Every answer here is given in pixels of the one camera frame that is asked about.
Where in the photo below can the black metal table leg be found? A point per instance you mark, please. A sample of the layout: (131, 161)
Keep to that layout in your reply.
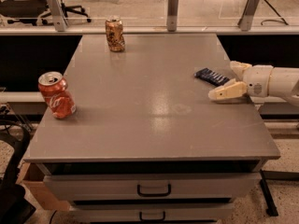
(274, 175)

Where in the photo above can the grey upper drawer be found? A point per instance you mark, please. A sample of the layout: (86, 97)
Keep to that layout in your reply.
(138, 187)

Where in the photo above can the grey metal bracket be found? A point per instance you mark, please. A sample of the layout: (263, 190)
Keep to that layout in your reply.
(172, 15)
(58, 19)
(246, 19)

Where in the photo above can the middle grey metal bracket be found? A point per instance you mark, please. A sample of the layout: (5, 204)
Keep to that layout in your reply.
(172, 15)

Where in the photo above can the black office chair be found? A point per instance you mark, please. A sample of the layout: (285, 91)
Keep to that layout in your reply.
(27, 11)

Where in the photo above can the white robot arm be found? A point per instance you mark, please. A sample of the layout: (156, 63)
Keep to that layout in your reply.
(284, 84)

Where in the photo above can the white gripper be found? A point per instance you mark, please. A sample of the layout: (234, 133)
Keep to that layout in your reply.
(257, 79)

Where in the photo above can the grey drawer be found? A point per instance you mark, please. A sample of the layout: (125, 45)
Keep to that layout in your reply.
(138, 187)
(156, 212)

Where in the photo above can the cardboard box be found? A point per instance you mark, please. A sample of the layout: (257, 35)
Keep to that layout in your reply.
(32, 178)

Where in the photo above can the red coca-cola can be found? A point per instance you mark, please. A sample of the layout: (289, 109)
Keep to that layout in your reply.
(53, 87)

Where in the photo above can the grey lower drawer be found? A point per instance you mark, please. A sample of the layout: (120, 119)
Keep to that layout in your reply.
(156, 212)

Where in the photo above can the orange crushed soda can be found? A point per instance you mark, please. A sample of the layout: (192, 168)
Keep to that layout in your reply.
(114, 32)

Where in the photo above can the left grey metal bracket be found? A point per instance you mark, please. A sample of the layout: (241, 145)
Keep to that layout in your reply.
(58, 19)

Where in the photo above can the blue rxbar blueberry wrapper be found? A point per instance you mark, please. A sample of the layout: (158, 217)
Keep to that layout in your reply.
(211, 77)

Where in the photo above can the right grey metal bracket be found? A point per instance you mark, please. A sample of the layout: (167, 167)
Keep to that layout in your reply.
(246, 19)

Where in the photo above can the black chair at left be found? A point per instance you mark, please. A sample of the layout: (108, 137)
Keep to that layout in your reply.
(14, 208)

